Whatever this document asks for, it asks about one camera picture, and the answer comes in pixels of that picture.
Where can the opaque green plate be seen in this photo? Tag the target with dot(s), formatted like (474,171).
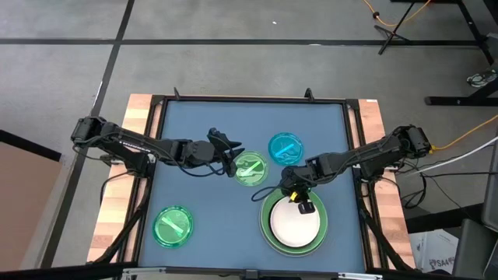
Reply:
(266,229)

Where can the black table leg frame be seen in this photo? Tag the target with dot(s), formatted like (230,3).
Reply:
(447,101)

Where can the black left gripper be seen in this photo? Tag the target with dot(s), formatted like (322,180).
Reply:
(210,152)

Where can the white cardboard box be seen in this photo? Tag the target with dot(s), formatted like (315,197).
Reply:
(435,253)

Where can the brown cardboard panel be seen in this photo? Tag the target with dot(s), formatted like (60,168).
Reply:
(23,202)

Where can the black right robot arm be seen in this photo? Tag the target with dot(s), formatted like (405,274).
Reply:
(369,153)

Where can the dark grey chair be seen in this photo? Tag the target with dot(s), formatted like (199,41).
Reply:
(472,249)

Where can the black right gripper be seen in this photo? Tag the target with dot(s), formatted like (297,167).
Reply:
(295,179)

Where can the clear green plastic plate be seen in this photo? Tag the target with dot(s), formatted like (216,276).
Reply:
(251,168)
(172,226)

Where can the clear blue plastic plate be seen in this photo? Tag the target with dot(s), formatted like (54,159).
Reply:
(285,149)

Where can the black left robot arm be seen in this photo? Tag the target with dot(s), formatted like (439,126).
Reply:
(128,142)

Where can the person's shoe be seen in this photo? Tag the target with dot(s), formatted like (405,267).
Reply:
(480,79)

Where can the cream plate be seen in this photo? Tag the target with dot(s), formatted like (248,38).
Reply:
(292,229)

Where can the wooden table side board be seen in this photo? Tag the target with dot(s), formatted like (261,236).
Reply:
(134,113)
(371,116)

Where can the black tripod stand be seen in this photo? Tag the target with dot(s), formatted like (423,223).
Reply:
(391,35)

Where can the black front rail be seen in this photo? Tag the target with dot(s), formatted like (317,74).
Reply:
(78,272)

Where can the black support strut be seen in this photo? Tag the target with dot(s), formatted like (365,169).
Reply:
(128,229)
(379,233)

